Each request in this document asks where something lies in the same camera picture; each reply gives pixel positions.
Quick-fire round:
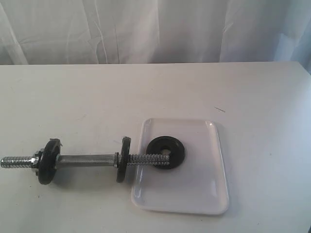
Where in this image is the chrome hex collar nut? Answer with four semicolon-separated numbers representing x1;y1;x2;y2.
31;151;39;176

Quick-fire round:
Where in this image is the black weight plate nut end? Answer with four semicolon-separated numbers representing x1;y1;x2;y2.
38;138;61;185

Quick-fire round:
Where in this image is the white rectangular plastic tray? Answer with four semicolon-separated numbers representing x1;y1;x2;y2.
131;118;229;215

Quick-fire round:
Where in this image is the white backdrop curtain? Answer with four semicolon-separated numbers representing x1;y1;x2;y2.
0;0;311;71

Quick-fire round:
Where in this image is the black weight plate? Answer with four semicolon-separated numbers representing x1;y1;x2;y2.
146;136;186;170

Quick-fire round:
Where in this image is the chrome threaded dumbbell bar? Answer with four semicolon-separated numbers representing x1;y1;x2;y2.
0;153;169;169

